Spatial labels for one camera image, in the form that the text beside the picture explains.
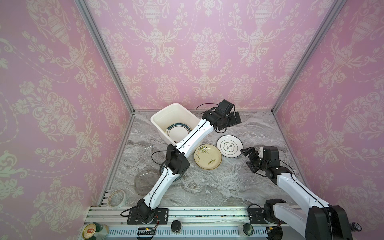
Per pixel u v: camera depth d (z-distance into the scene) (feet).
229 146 3.27
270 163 2.16
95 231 2.02
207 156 3.15
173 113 3.27
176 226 2.08
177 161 1.88
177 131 3.39
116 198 2.63
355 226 1.77
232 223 2.41
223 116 2.21
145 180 2.86
